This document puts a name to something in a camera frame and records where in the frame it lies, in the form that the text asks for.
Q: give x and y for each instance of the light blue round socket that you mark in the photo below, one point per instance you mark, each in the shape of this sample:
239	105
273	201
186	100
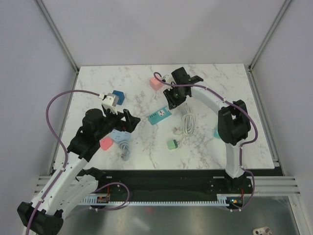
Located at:
119	136

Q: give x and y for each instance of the white slotted cable duct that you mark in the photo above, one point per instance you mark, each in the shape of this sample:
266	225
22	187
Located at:
93	200

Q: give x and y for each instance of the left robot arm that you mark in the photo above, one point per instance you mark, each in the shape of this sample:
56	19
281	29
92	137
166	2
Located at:
47	211

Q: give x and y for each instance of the pink plug adapter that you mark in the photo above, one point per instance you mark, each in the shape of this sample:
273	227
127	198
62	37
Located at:
106	143

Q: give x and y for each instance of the blue cube socket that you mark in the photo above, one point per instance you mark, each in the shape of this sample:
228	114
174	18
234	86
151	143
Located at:
121	96

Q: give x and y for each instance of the pink cube socket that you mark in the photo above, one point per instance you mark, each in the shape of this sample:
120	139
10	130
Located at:
155	84

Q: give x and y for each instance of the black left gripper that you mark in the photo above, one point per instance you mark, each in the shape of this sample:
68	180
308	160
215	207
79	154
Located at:
131	122

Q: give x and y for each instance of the green cube plug adapter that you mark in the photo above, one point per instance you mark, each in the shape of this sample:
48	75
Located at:
173	144

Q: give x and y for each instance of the teal power strip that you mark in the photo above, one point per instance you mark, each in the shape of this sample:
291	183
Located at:
159	115

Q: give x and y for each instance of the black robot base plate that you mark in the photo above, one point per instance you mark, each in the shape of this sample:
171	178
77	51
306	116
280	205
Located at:
168	184

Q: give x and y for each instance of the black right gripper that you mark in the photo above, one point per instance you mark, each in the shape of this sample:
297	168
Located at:
172	102

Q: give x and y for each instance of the teal wedge-shaped socket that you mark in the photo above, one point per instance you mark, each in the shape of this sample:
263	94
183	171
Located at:
216	134

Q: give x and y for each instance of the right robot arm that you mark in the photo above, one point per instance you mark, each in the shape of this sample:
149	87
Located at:
233	125

